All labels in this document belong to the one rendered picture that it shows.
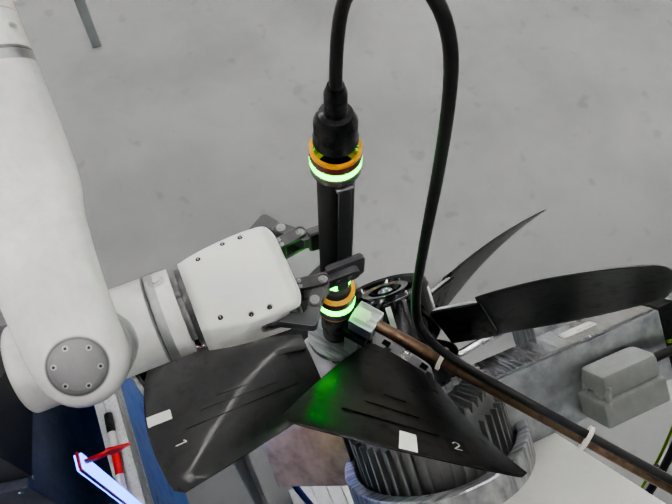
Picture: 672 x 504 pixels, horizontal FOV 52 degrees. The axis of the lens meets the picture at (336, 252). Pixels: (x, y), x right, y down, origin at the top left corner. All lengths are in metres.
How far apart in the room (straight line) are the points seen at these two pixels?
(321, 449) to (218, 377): 0.22
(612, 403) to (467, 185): 1.68
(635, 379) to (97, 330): 0.74
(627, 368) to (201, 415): 0.58
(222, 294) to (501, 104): 2.35
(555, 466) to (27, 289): 0.70
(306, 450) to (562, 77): 2.29
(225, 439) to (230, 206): 1.71
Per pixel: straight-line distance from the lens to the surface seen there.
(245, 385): 0.92
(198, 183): 2.62
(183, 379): 0.96
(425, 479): 0.93
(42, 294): 0.56
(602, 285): 0.87
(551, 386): 1.04
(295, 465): 1.11
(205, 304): 0.64
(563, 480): 0.97
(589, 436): 0.75
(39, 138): 0.64
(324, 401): 0.67
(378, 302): 0.88
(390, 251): 2.40
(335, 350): 0.84
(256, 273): 0.65
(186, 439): 0.90
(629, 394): 1.04
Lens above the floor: 2.05
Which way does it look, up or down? 59 degrees down
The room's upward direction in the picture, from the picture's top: straight up
